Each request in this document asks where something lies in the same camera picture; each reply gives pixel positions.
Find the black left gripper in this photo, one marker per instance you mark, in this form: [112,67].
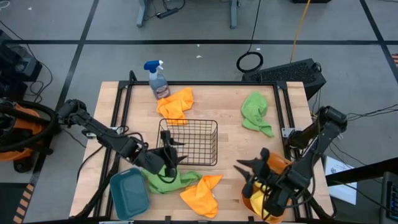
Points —
[155,161]

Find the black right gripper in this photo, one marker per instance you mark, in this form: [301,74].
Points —
[270,179]

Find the green microfiber towel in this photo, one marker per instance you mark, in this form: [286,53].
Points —
[186,180]
[253,112]

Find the yellow microfiber towel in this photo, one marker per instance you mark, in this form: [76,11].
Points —
[259,202]

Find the orange microfiber towel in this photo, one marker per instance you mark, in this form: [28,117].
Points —
[200,199]
[174,105]

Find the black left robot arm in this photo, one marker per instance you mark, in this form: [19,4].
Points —
[102,133]

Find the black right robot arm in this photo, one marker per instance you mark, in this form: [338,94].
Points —
[314,152]

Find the orange plastic bin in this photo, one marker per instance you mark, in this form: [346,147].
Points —
[276,161]

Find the teal plastic bin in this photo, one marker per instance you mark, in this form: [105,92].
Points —
[129,194]

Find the spray bottle with blue trigger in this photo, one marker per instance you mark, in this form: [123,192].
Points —
[159,87]

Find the white paper sheet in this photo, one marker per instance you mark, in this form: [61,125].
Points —
[345,194]

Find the black perforated computer tower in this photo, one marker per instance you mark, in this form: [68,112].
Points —
[286,73]

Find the black metal bar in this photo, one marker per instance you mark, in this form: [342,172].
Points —
[367,172]

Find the black power strip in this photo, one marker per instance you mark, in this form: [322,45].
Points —
[168,13]

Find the grey desk leg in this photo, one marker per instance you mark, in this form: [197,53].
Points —
[142,14]
[234,15]

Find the grey electronic device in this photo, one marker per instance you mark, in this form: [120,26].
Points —
[390,199]

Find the black equipment box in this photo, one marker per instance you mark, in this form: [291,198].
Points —
[18,62]

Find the black metal table frame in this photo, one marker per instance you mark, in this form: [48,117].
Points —
[202,83]

